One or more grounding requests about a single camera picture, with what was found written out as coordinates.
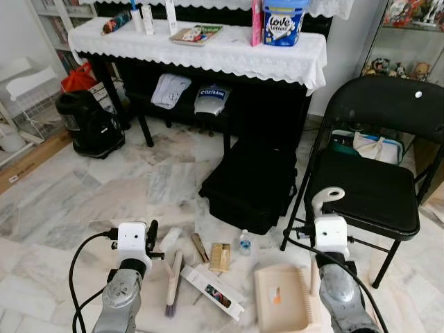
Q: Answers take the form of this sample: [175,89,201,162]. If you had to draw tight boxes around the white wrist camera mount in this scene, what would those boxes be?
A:
[314,215,350,257]
[116,222,148,261]

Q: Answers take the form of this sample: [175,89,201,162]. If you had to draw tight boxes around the dark rolled tube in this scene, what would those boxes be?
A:
[101,12,133,35]

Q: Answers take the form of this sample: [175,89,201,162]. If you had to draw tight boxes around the black folding chair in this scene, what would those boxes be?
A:
[281,75,444,289]

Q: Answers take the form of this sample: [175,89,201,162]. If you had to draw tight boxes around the white slim bottle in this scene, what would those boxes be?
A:
[130,0,143,33]
[165,0,178,35]
[142,3,155,35]

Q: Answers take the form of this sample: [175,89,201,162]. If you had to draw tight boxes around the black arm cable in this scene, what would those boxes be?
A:
[68,229,119,333]
[284,228,372,333]

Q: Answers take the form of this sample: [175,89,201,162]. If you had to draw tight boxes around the brown flat stick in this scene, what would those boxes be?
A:
[191,233,209,263]

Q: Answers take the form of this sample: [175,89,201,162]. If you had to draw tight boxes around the black piano bench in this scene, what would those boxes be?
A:
[125,73,233,150]

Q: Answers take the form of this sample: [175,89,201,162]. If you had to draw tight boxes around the blue love letters tin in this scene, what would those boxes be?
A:
[262,0,309,48]

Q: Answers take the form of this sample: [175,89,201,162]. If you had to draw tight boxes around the brown wooden plank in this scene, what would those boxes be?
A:
[0,130,72,196]

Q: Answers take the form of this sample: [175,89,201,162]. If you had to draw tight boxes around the white wire rack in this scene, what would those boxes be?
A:
[0,57,67,146]

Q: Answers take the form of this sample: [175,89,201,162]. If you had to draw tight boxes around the white folded cloth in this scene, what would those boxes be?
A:
[151,73,191,110]

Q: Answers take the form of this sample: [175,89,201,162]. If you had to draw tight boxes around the long white printed carton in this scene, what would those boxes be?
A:
[180,265,246,321]

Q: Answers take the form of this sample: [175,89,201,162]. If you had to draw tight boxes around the black upright piano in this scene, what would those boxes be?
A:
[90,0,334,150]

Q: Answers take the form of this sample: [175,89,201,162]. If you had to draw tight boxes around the glass cabinet with figurines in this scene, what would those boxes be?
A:
[361,0,444,84]

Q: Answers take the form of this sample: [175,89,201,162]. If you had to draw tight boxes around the black round floor appliance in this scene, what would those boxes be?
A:
[55,90,126,159]

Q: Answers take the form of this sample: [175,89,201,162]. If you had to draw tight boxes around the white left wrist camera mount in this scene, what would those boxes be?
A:
[116,222,148,261]

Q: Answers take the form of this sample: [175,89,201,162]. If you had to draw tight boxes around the small clear plastic bottle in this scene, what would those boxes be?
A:
[239,230,252,256]

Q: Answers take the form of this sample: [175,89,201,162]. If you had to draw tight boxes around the tall pink box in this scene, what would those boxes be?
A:
[251,0,264,47]

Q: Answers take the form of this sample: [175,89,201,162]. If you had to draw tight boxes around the white lace cloth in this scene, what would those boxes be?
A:
[67,17,328,94]

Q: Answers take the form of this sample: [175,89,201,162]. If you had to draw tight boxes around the small gold box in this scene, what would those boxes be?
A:
[210,243,232,273]

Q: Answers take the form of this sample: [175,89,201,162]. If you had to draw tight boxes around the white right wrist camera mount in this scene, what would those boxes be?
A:
[314,215,350,257]

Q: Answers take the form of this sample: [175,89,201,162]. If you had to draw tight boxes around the teal and white bag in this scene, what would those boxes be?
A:
[330,128,404,165]

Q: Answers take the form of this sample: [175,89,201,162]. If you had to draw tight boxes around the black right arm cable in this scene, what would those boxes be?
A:
[284,228,372,333]

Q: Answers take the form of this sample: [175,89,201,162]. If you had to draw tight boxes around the white bookshelf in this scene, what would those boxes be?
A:
[28,0,98,70]

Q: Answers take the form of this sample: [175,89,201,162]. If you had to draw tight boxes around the flat book with colourful cover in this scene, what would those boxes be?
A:
[170,25,224,46]

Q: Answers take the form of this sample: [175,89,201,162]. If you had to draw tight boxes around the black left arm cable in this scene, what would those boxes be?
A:
[68,229,119,333]

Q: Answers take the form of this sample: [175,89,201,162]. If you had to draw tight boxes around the red bag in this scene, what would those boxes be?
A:
[61,62,98,93]

